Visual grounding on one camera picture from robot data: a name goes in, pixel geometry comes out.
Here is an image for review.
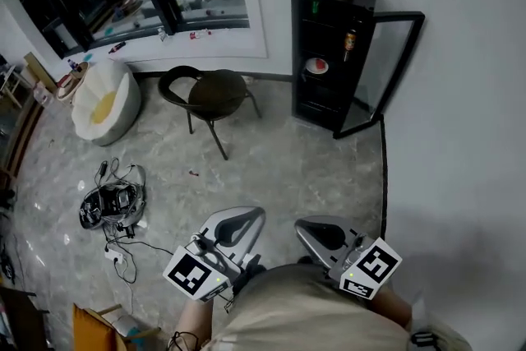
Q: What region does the round wooden side table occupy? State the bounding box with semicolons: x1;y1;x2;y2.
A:
55;61;90;102

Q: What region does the person's left forearm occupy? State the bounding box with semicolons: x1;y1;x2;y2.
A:
177;298;231;351

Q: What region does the grey shoulder strap black buckle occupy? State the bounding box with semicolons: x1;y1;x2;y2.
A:
410;330;443;351

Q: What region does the red and white bowl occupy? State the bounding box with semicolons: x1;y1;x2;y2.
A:
304;57;330;75

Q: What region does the black round wicker chair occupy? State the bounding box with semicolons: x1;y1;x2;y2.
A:
158;65;263;161

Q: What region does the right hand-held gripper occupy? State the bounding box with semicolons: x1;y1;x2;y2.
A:
294;215;403;301

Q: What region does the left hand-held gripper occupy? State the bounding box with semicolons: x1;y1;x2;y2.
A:
163;206;266;303

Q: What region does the person's right forearm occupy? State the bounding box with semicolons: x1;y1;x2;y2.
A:
369;285;413;330

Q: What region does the white bean bag yellow centre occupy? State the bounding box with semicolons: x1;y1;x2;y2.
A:
71;59;143;148

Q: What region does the black headset device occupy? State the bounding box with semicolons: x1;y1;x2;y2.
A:
78;182;145;230

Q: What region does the large clear water bottle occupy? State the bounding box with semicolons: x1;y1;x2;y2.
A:
32;81;47;106

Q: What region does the person in white shirt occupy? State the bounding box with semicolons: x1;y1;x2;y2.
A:
201;262;473;351

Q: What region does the tangle of black cables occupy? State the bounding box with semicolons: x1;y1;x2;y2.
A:
96;158;145;198

